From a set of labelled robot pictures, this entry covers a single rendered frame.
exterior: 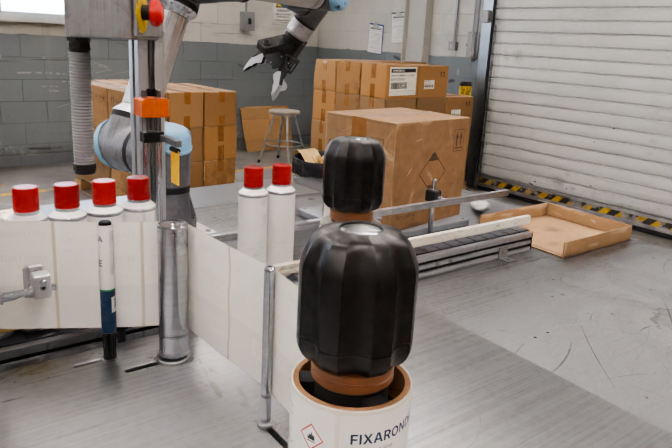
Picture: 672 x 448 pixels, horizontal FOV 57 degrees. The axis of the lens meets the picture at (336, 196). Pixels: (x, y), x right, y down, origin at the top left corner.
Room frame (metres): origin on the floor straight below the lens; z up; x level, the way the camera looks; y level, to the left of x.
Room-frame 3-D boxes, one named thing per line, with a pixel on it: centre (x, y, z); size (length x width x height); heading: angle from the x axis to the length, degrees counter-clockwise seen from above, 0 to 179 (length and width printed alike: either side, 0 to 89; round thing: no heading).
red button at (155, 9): (0.94, 0.28, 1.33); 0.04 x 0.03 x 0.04; 3
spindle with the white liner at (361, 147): (0.81, -0.02, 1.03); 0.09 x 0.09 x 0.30
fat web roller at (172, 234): (0.75, 0.20, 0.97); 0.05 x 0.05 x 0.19
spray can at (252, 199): (1.04, 0.14, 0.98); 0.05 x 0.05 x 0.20
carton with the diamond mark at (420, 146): (1.65, -0.15, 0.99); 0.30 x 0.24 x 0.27; 135
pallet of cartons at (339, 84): (5.33, -0.45, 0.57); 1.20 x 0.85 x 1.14; 132
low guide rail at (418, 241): (1.13, -0.04, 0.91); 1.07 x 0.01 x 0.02; 127
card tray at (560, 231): (1.59, -0.58, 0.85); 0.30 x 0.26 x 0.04; 127
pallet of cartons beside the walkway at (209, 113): (4.78, 1.44, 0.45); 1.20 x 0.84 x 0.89; 42
